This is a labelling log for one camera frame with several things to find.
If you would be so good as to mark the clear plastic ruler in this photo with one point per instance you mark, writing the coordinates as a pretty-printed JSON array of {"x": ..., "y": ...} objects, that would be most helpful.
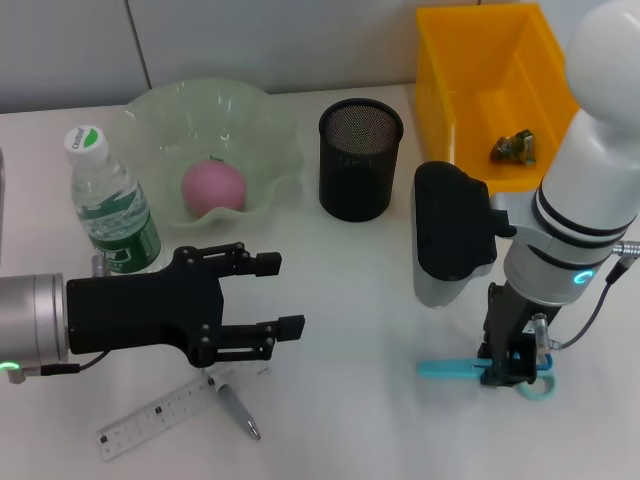
[{"x": 150, "y": 415}]

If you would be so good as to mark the yellow plastic bin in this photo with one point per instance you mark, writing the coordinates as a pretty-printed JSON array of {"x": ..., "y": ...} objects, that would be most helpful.
[{"x": 475, "y": 60}]

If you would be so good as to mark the green plastic wrapper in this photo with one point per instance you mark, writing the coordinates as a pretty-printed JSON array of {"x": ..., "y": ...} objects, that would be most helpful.
[{"x": 512, "y": 149}]

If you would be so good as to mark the clear green-label water bottle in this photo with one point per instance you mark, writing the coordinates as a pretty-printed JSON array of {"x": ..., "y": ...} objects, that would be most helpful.
[{"x": 115, "y": 210}]

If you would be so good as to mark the silver cylindrical wrist stub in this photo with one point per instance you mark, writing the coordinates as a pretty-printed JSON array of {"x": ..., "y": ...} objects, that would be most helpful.
[{"x": 101, "y": 264}]

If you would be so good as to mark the black mesh pen holder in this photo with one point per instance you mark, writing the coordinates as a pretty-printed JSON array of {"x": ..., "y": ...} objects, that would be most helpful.
[{"x": 357, "y": 170}]

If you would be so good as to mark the green glass fruit bowl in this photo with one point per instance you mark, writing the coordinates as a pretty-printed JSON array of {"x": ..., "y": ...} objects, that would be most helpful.
[{"x": 225, "y": 120}]

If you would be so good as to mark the black white wrist camera box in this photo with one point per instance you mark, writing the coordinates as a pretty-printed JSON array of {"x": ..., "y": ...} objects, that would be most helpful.
[{"x": 1, "y": 200}]

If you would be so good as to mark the silver black right camera box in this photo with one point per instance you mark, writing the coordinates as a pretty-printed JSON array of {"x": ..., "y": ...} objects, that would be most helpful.
[{"x": 450, "y": 230}]

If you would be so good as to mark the grey clear ballpoint pen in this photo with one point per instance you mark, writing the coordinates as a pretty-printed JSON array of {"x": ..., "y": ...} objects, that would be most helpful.
[{"x": 237, "y": 407}]

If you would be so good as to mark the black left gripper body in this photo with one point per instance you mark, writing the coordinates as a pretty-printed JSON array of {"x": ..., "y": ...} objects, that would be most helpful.
[{"x": 145, "y": 310}]

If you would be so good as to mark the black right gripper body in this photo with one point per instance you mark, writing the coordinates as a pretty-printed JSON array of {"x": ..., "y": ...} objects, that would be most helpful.
[{"x": 515, "y": 315}]

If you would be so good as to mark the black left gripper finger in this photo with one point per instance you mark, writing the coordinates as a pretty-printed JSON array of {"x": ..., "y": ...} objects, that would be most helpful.
[
  {"x": 255, "y": 340},
  {"x": 245, "y": 265}
]

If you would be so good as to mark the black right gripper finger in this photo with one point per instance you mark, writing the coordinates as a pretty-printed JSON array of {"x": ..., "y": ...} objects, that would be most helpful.
[
  {"x": 525, "y": 367},
  {"x": 495, "y": 372}
]

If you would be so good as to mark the blue scissors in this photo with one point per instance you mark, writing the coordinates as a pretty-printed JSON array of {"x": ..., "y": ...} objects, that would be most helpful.
[{"x": 440, "y": 370}]

